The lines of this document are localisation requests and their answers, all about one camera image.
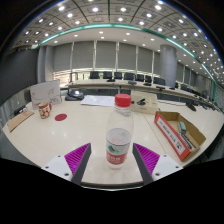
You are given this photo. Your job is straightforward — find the white printed paper sheet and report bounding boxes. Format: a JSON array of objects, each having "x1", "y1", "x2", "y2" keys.
[{"x1": 80, "y1": 94, "x2": 116, "y2": 108}]

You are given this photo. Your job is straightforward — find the black office chairs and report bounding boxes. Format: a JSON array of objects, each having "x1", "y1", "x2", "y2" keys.
[{"x1": 89, "y1": 70, "x2": 201, "y2": 93}]

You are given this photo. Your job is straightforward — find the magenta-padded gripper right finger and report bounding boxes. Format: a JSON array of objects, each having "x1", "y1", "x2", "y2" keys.
[{"x1": 132, "y1": 143, "x2": 183, "y2": 185}]

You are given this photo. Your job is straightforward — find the clear red-capped water bottle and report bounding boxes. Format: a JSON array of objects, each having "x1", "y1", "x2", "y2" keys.
[{"x1": 105, "y1": 93, "x2": 135, "y2": 170}]

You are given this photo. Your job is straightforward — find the red flowered mug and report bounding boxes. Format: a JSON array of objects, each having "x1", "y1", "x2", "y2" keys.
[{"x1": 37, "y1": 101, "x2": 53, "y2": 120}]

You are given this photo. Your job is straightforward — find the black laptop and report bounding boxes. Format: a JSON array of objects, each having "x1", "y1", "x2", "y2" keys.
[{"x1": 64, "y1": 89, "x2": 85, "y2": 102}]

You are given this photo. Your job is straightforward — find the open red cardboard box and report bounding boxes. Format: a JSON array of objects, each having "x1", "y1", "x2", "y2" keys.
[{"x1": 153, "y1": 110, "x2": 207, "y2": 162}]

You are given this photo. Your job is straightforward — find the flat round red coaster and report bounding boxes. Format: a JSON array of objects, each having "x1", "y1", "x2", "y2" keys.
[{"x1": 54, "y1": 113, "x2": 68, "y2": 122}]

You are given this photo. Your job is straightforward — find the round ceiling lights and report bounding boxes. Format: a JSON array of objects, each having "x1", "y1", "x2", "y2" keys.
[{"x1": 16, "y1": 1, "x2": 224, "y2": 84}]

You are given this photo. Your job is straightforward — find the black power adapter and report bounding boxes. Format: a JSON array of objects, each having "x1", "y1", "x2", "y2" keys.
[{"x1": 13, "y1": 104, "x2": 28, "y2": 117}]

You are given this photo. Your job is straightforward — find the white copy paper carton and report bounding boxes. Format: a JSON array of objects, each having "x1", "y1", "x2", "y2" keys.
[{"x1": 29, "y1": 79, "x2": 63, "y2": 110}]

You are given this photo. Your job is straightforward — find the long curved conference desk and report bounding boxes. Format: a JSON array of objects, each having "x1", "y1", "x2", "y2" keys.
[{"x1": 64, "y1": 78, "x2": 214, "y2": 108}]

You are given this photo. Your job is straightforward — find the brown paper envelope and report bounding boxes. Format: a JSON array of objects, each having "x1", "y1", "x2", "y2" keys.
[{"x1": 7, "y1": 109, "x2": 35, "y2": 133}]

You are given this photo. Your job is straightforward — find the small white cardboard box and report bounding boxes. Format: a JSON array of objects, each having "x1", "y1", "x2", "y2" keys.
[{"x1": 129, "y1": 90, "x2": 159, "y2": 115}]

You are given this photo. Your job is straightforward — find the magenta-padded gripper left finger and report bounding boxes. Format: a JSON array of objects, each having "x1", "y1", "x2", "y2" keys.
[{"x1": 41, "y1": 142, "x2": 92, "y2": 185}]

